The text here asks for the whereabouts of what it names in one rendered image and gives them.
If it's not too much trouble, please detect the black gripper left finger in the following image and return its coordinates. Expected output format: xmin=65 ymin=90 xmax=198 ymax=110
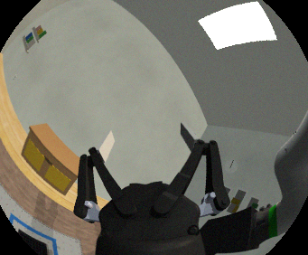
xmin=73 ymin=130 xmax=137 ymax=223

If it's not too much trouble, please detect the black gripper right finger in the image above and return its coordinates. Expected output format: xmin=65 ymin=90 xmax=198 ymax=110
xmin=154 ymin=122 xmax=230 ymax=217

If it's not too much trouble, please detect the blue tape rectangle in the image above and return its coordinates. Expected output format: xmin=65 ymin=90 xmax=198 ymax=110
xmin=9 ymin=213 xmax=58 ymax=255

